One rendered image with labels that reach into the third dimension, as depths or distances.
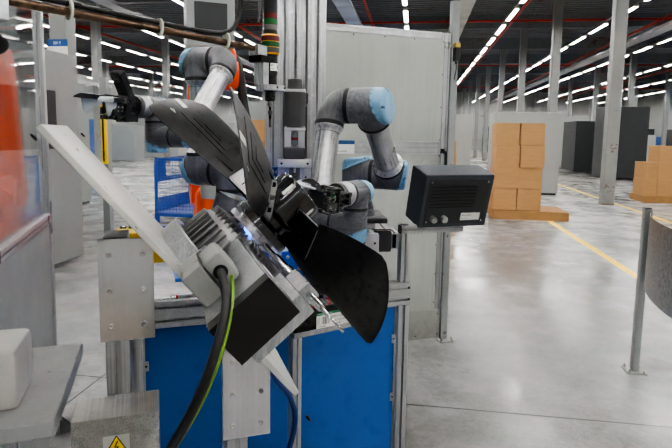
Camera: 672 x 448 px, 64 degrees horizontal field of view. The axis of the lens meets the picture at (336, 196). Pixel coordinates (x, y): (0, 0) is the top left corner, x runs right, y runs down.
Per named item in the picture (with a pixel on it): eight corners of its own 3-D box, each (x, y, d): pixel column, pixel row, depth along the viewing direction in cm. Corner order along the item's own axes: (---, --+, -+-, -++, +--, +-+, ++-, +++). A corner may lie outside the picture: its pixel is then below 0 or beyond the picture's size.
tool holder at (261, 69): (264, 88, 119) (264, 43, 118) (242, 89, 123) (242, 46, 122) (291, 91, 126) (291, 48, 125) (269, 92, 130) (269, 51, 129)
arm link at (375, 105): (376, 169, 218) (346, 79, 173) (413, 170, 214) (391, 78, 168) (371, 194, 213) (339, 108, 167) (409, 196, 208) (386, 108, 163)
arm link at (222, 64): (252, 62, 210) (202, 157, 184) (228, 63, 214) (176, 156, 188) (240, 38, 201) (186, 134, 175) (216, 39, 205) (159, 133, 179)
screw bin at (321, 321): (294, 337, 144) (294, 311, 143) (266, 318, 158) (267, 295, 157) (360, 322, 156) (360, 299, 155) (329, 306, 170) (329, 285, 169)
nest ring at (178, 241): (253, 341, 107) (268, 327, 108) (160, 243, 100) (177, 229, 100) (235, 300, 133) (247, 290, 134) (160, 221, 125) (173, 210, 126)
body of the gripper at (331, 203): (328, 188, 142) (353, 185, 152) (303, 182, 147) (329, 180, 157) (326, 216, 144) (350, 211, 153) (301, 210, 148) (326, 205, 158)
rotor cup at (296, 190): (285, 260, 114) (330, 219, 116) (241, 209, 110) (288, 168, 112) (271, 246, 128) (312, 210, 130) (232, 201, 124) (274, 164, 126)
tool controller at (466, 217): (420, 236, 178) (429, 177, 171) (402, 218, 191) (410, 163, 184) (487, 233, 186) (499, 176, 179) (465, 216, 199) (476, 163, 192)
